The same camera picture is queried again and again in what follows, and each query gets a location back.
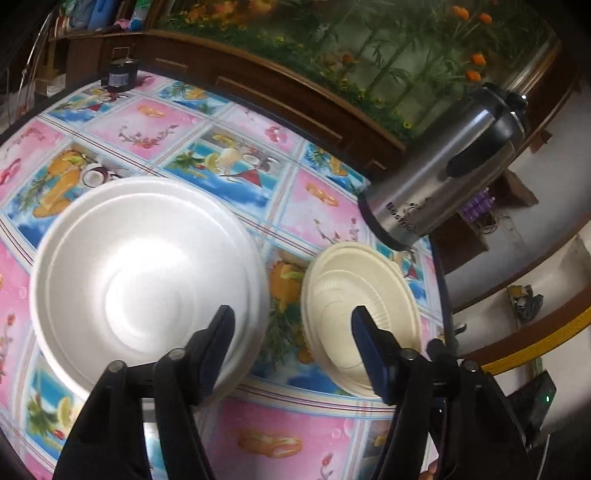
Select beige plastic bowl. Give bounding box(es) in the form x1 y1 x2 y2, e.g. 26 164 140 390
301 242 422 399

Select white foam bowl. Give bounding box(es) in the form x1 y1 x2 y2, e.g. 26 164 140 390
29 177 270 400

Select operator hand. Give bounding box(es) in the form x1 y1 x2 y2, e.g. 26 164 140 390
419 460 439 480

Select colourful patterned tablecloth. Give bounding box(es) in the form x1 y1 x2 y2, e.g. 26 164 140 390
1 72 443 479

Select stainless steel thermos jug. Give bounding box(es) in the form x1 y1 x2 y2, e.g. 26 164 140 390
358 83 530 251

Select purple bottles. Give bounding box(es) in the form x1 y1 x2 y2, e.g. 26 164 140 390
460 188 495 223

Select flower mural glass panel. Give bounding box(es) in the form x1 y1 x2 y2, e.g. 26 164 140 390
157 0 556 142

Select small dark jar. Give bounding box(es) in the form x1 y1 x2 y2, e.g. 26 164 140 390
106 46 139 93

